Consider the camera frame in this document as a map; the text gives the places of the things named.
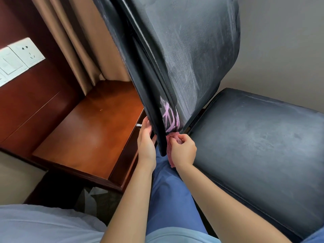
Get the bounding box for person's right hand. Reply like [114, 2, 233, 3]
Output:
[168, 133, 197, 171]

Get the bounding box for person's left hand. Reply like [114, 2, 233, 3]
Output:
[137, 116, 157, 172]

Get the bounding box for pink cleaning cloth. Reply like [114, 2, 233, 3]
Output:
[165, 131, 184, 168]

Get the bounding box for black leather chair backrest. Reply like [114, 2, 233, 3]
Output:
[91, 0, 241, 157]

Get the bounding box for person's right forearm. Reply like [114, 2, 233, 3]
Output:
[176, 164, 292, 243]

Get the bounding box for person's left forearm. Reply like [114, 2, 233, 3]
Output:
[100, 163, 155, 243]

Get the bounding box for blue trousers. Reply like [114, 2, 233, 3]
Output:
[145, 145, 209, 237]

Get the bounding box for brown wooden nightstand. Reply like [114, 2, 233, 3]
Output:
[31, 80, 147, 193]

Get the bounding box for white plastic bag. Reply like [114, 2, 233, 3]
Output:
[73, 186, 109, 215]

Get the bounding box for light blue shirt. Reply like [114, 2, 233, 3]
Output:
[145, 226, 324, 243]

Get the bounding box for beige curtain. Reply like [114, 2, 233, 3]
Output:
[30, 0, 131, 95]

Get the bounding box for dark wooden wall panel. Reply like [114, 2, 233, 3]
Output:
[0, 0, 84, 160]

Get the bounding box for white small wall switch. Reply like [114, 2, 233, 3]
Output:
[0, 47, 29, 80]

